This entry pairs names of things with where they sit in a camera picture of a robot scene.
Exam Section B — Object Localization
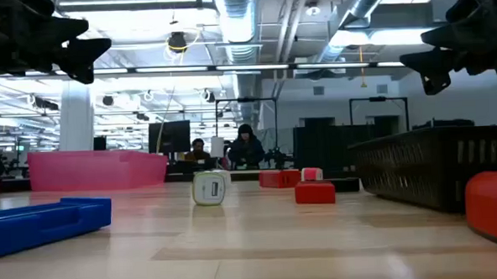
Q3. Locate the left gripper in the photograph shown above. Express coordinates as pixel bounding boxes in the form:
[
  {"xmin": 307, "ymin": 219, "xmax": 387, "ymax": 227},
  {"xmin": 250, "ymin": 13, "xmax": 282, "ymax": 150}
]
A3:
[{"xmin": 0, "ymin": 0, "xmax": 115, "ymax": 89}]

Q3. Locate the small red white block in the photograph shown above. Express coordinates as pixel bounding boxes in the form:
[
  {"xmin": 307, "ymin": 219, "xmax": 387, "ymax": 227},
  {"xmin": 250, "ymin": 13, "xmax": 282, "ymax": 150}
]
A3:
[{"xmin": 301, "ymin": 166, "xmax": 324, "ymax": 182}]

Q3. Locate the small blue rectangular box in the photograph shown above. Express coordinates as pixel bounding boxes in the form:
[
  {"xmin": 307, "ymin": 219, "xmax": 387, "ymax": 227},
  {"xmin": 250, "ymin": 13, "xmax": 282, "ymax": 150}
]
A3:
[{"xmin": 0, "ymin": 195, "xmax": 115, "ymax": 261}]

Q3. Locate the white green cube charger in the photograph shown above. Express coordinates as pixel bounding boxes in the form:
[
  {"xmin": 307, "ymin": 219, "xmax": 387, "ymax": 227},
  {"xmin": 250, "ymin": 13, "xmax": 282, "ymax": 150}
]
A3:
[{"xmin": 191, "ymin": 169, "xmax": 228, "ymax": 208}]

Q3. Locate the red rectangular box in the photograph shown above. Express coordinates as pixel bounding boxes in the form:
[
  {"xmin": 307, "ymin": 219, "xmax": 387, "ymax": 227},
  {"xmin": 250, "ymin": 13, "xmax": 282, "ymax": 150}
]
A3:
[
  {"xmin": 293, "ymin": 180, "xmax": 337, "ymax": 207},
  {"xmin": 258, "ymin": 167, "xmax": 303, "ymax": 190}
]

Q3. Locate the white building column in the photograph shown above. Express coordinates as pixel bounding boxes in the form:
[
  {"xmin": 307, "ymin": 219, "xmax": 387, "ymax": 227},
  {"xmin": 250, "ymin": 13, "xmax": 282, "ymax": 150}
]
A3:
[{"xmin": 55, "ymin": 81, "xmax": 97, "ymax": 153}]

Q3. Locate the black mesh basket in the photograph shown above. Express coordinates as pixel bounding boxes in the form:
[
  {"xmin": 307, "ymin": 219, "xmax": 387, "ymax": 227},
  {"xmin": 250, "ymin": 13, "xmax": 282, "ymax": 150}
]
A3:
[{"xmin": 348, "ymin": 123, "xmax": 497, "ymax": 218}]

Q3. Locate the pink translucent plastic bin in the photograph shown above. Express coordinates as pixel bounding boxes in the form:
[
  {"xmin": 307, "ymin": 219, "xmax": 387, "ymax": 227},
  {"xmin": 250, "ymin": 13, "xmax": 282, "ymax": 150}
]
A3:
[{"xmin": 26, "ymin": 145, "xmax": 170, "ymax": 194}]

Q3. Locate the black background monitor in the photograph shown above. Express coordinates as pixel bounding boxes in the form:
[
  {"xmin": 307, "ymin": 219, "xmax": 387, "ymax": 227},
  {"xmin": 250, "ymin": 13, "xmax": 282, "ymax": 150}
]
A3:
[{"xmin": 147, "ymin": 119, "xmax": 193, "ymax": 155}]

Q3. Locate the black cabinet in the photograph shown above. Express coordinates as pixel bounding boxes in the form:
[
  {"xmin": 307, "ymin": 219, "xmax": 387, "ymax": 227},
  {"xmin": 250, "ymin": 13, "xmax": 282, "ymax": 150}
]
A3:
[{"xmin": 291, "ymin": 121, "xmax": 402, "ymax": 175}]

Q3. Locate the seated person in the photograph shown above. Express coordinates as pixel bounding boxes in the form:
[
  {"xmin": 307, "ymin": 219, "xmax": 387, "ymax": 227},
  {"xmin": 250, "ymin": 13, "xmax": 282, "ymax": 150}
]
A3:
[{"xmin": 183, "ymin": 137, "xmax": 212, "ymax": 162}]

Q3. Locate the white background object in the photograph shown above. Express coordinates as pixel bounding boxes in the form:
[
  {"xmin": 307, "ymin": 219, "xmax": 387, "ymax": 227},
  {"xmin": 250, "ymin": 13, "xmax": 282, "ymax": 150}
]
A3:
[{"xmin": 209, "ymin": 135, "xmax": 227, "ymax": 160}]

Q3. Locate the standing person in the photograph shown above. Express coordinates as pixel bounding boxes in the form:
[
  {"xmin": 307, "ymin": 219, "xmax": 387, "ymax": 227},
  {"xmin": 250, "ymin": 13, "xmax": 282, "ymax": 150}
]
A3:
[{"xmin": 226, "ymin": 122, "xmax": 268, "ymax": 171}]

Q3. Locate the black metal frame stand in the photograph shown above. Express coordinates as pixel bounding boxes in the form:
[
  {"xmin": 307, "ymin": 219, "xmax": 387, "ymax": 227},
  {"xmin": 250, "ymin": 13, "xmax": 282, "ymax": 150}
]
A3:
[
  {"xmin": 213, "ymin": 95, "xmax": 280, "ymax": 138},
  {"xmin": 348, "ymin": 95, "xmax": 411, "ymax": 136}
]

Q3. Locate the yellow hanging strap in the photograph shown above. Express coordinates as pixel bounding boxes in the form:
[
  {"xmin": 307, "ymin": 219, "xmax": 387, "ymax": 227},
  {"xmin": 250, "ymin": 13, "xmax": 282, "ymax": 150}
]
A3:
[{"xmin": 356, "ymin": 45, "xmax": 368, "ymax": 89}]

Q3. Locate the black ceiling cable reel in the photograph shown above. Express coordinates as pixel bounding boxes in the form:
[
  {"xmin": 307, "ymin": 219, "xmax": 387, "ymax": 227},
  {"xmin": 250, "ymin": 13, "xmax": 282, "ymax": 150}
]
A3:
[{"xmin": 166, "ymin": 30, "xmax": 188, "ymax": 55}]

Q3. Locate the long ceiling light rail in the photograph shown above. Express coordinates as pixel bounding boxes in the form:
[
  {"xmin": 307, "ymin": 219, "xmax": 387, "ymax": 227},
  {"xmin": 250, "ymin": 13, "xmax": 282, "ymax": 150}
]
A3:
[{"xmin": 0, "ymin": 55, "xmax": 405, "ymax": 87}]

